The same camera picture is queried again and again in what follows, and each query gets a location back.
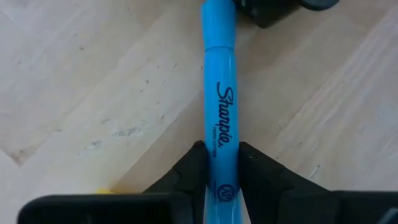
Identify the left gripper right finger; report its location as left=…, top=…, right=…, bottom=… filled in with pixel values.
left=238, top=141, right=340, bottom=224

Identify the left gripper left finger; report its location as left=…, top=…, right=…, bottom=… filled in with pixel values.
left=142, top=139, right=209, bottom=224

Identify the blue Sharpie highlighter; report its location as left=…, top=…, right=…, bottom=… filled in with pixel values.
left=200, top=0, right=242, bottom=224

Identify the black mesh plastic basket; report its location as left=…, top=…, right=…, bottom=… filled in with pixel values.
left=233, top=0, right=301, bottom=29

